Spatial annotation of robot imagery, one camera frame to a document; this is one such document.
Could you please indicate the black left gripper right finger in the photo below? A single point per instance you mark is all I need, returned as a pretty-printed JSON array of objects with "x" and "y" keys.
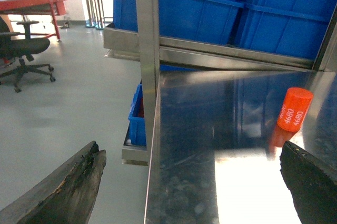
[{"x": 312, "y": 184}]

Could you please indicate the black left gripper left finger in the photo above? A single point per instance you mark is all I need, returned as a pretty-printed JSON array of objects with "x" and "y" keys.
[{"x": 67, "y": 195}]

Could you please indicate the orange cylindrical capacitor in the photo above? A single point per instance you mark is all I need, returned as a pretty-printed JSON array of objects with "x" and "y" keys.
[{"x": 294, "y": 109}]

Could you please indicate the blue crate lower shelf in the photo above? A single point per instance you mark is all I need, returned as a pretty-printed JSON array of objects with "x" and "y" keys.
[{"x": 136, "y": 119}]

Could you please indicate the black office chair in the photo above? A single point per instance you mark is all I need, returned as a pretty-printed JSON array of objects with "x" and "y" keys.
[{"x": 17, "y": 48}]

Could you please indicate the blue plastic crate right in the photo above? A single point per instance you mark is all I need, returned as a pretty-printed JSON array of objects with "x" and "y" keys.
[{"x": 287, "y": 27}]

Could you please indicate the blue plastic crate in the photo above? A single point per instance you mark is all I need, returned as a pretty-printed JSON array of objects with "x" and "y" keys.
[
  {"x": 209, "y": 21},
  {"x": 287, "y": 27}
]

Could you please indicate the metal stanchion barriers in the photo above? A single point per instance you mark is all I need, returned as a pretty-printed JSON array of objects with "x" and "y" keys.
[{"x": 96, "y": 5}]

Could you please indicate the blue plastic crate left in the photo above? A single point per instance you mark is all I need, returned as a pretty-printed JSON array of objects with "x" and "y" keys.
[{"x": 209, "y": 21}]

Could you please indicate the stainless steel rack frame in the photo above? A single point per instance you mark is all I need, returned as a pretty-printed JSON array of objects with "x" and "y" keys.
[{"x": 152, "y": 50}]

